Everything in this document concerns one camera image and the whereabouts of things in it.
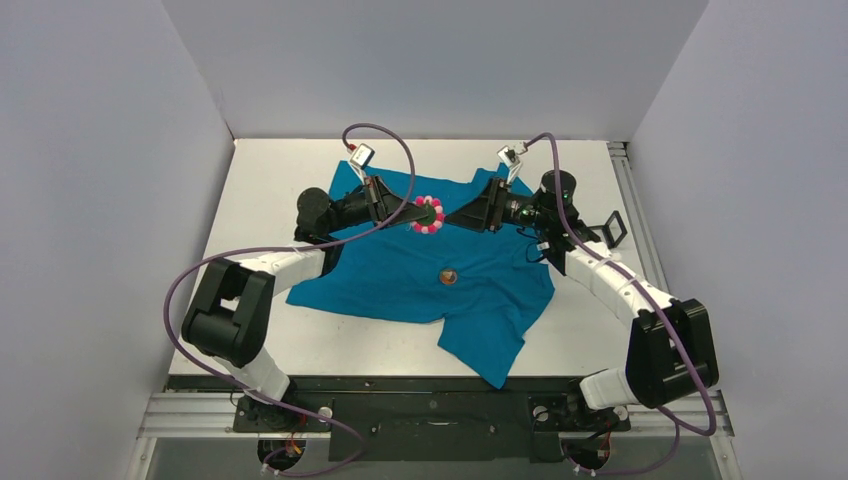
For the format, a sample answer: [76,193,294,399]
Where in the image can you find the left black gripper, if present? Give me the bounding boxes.
[326,175,429,235]

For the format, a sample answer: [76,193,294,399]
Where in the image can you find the blue t-shirt garment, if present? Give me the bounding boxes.
[286,160,556,390]

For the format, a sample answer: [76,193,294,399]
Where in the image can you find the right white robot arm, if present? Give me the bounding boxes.
[445,170,719,427]

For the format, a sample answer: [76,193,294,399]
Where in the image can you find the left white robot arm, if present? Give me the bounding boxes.
[181,176,429,430]

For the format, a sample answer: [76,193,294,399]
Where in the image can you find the orange print on shirt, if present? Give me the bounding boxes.
[439,268,458,285]

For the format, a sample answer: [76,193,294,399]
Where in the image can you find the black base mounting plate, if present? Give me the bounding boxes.
[165,374,698,464]

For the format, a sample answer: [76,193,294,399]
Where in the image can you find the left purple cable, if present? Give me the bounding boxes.
[162,122,417,479]

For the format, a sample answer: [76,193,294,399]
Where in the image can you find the purple cable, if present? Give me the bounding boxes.
[523,131,718,477]
[162,122,417,479]

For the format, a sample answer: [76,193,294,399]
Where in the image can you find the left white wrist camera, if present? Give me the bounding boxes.
[347,144,375,184]

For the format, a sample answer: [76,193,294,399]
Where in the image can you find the black square frame stand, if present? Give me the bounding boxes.
[589,210,629,249]

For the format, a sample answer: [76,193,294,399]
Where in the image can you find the aluminium side rail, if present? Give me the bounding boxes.
[607,141,670,292]

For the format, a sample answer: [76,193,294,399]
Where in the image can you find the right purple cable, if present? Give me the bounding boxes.
[523,131,718,477]

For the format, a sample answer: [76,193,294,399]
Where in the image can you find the aluminium front rail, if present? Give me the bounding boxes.
[138,391,735,439]

